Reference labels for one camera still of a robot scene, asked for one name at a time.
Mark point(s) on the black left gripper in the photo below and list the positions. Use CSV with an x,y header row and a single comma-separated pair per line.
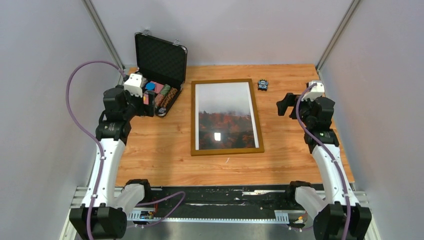
x,y
127,94

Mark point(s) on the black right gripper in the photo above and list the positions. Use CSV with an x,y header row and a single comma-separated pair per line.
x,y
289,100

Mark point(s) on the light wooden picture frame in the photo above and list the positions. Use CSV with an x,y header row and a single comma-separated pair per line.
x,y
193,116

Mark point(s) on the autumn forest photo print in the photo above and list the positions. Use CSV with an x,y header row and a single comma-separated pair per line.
x,y
225,126

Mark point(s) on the clear acrylic sheet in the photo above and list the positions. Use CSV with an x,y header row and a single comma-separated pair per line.
x,y
225,96

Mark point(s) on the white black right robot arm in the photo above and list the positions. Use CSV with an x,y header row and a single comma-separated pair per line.
x,y
331,172

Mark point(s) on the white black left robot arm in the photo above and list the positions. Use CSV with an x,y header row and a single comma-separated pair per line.
x,y
106,165

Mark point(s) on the blue round chip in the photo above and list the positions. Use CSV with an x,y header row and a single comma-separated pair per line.
x,y
150,86

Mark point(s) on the small black blue gadget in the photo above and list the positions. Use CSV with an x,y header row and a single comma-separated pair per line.
x,y
262,85

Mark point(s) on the black poker chip case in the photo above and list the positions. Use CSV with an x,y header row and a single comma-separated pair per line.
x,y
163,62

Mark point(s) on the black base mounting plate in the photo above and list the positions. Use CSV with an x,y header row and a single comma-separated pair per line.
x,y
225,203

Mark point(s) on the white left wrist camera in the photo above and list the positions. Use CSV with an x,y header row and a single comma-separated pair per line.
x,y
134,84

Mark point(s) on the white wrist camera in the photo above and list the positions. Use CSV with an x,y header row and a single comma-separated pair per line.
x,y
134,84
315,89

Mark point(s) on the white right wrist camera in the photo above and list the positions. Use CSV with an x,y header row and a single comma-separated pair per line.
x,y
315,89

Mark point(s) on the aluminium right corner post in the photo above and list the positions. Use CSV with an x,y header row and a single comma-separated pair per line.
x,y
352,8

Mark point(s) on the aluminium corner post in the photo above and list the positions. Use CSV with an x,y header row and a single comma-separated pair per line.
x,y
92,12
352,8

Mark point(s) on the aluminium left corner post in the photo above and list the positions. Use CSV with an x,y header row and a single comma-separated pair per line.
x,y
92,12

